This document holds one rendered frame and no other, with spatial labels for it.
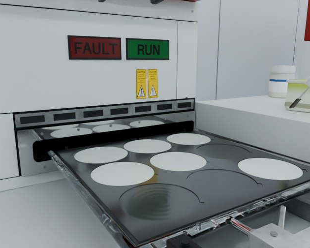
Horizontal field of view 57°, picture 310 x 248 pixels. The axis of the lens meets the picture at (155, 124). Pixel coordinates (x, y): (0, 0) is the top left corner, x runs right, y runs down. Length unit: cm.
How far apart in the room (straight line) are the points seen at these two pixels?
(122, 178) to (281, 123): 34
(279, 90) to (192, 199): 62
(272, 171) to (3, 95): 50
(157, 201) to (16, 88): 36
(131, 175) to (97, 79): 27
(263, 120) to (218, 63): 228
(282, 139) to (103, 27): 44
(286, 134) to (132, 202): 35
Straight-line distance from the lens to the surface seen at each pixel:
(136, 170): 47
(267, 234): 32
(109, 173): 46
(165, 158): 52
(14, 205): 59
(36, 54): 62
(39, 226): 51
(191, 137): 68
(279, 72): 93
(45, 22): 62
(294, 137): 60
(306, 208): 54
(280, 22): 359
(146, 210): 36
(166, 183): 42
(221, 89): 294
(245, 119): 67
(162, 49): 72
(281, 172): 50
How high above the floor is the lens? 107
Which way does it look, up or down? 12 degrees down
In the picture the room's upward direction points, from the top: straight up
